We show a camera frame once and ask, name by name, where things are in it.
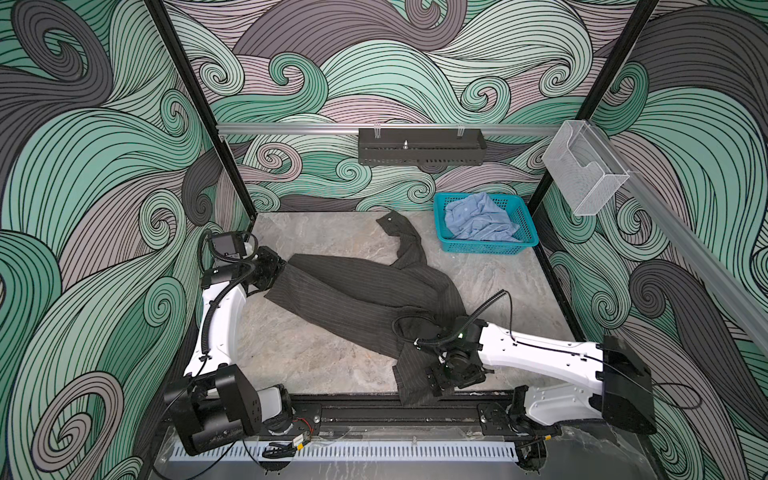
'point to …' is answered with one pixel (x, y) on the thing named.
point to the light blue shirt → (477, 218)
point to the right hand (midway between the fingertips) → (446, 390)
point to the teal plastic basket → (513, 205)
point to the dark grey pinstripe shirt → (403, 310)
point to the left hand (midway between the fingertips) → (287, 256)
